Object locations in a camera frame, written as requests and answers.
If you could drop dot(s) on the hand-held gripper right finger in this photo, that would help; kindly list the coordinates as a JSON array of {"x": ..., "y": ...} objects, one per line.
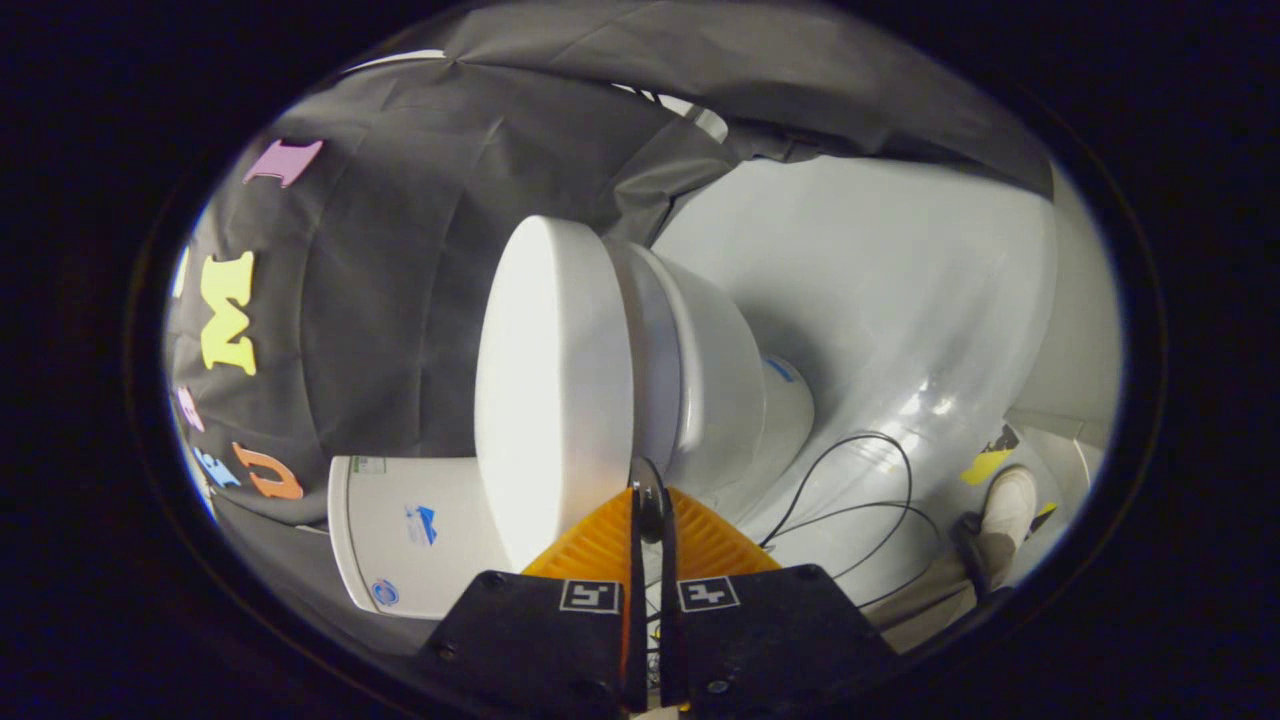
[{"x": 668, "y": 650}]

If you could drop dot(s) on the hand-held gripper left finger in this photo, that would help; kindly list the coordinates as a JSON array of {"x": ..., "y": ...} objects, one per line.
[{"x": 637, "y": 650}]

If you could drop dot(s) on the white toilet lid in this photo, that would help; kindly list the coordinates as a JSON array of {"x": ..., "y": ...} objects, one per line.
[{"x": 550, "y": 400}]

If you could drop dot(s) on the white toilet seat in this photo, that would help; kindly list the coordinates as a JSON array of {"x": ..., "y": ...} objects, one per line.
[{"x": 655, "y": 380}]

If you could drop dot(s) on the person's trouser leg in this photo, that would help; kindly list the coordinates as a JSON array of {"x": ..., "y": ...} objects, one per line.
[{"x": 930, "y": 600}]

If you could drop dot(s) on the yellow floor tape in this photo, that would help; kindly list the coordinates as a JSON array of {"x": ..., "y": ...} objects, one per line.
[{"x": 985, "y": 467}]

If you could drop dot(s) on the person's white shoe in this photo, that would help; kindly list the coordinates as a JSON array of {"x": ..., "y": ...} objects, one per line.
[{"x": 1008, "y": 505}]

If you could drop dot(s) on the black backdrop cloth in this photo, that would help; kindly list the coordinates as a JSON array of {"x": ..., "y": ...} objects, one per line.
[{"x": 400, "y": 300}]

